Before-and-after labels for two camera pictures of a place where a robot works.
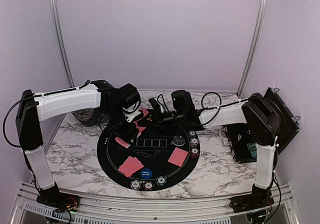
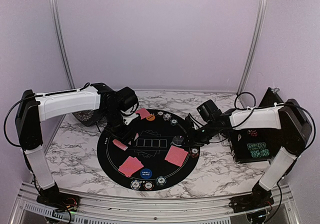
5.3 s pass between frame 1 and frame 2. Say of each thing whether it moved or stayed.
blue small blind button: stayed
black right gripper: moved
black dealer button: stayed
